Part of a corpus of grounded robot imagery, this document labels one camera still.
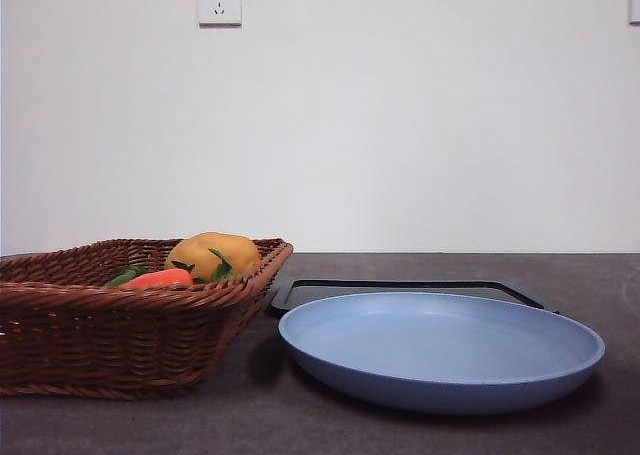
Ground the black rectangular tray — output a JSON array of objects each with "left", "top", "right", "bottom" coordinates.
[{"left": 269, "top": 278, "right": 560, "bottom": 319}]

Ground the yellow-brown potato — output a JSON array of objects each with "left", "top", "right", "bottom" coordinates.
[{"left": 164, "top": 231, "right": 262, "bottom": 281}]

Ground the light blue round plate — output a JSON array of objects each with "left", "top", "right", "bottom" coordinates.
[{"left": 277, "top": 291, "right": 606, "bottom": 416}]

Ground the green chili pepper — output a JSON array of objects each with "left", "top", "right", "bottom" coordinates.
[{"left": 103, "top": 265, "right": 149, "bottom": 287}]

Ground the white wall power socket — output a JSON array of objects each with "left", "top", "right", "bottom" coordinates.
[{"left": 198, "top": 0, "right": 243, "bottom": 28}]

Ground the orange carrot with green leaves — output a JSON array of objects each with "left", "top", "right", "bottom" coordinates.
[{"left": 118, "top": 247, "right": 241, "bottom": 290}]

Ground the brown wicker basket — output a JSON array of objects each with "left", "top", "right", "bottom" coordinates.
[{"left": 0, "top": 238, "right": 295, "bottom": 401}]

